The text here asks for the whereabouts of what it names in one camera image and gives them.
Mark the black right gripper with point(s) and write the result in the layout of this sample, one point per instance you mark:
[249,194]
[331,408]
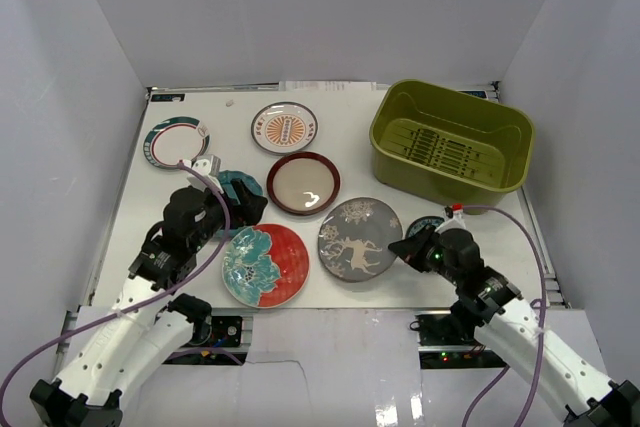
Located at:
[411,249]

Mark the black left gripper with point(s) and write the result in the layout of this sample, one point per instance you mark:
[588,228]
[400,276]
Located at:
[239,198]

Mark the small blue floral plate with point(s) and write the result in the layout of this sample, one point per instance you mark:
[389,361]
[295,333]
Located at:
[425,222]

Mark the grey reindeer snowflake plate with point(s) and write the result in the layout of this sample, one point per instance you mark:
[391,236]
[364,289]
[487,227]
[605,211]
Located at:
[353,239]

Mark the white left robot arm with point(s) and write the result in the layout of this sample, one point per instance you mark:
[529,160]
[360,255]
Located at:
[152,317]

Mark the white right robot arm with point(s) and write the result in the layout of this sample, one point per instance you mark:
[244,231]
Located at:
[501,319]

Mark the olive green plastic bin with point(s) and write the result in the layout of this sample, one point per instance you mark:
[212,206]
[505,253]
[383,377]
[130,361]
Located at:
[449,147]

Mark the red teal flower plate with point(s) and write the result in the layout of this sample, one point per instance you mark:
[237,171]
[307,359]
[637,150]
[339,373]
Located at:
[265,266]

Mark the red rimmed beige plate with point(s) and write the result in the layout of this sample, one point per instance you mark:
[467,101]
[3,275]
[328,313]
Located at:
[303,183]

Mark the white green rimmed plate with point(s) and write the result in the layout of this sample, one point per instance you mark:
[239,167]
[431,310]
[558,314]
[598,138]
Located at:
[175,139]

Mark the white orange sunburst plate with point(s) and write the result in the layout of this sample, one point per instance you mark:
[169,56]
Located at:
[284,128]

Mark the blue label sticker left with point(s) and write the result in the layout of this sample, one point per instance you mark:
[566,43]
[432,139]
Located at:
[167,97]

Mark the blue label sticker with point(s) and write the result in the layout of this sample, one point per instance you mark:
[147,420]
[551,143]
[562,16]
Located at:
[167,97]
[476,93]

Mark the white papers at back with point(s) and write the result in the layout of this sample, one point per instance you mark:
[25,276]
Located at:
[331,86]

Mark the blue label sticker right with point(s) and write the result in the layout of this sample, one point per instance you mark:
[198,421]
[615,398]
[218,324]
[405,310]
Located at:
[476,93]

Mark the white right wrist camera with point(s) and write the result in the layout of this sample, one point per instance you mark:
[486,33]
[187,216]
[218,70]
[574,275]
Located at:
[455,217]

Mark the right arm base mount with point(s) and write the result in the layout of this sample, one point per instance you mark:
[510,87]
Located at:
[444,345]

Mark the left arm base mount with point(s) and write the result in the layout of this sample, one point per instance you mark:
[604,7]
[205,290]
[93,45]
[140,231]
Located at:
[216,342]

